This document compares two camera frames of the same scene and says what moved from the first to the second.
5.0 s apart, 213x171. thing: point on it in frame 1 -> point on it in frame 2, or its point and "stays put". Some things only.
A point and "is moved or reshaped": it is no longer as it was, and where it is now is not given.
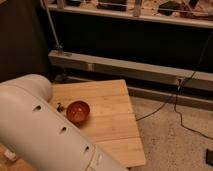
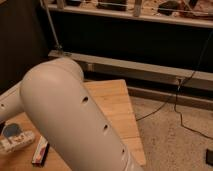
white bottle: [10, 154] is moved or reshaped
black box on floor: [209, 156] stays put
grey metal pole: [50, 24] stays put
